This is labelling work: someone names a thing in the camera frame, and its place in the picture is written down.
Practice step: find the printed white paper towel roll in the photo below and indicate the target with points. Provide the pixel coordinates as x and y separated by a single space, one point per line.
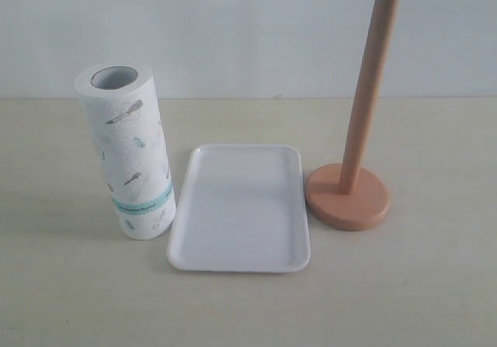
121 106

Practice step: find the wooden paper towel holder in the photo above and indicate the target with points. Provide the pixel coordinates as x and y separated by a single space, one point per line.
346 196

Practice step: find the white rectangular plastic tray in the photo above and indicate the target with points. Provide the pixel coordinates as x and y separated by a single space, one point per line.
241 209

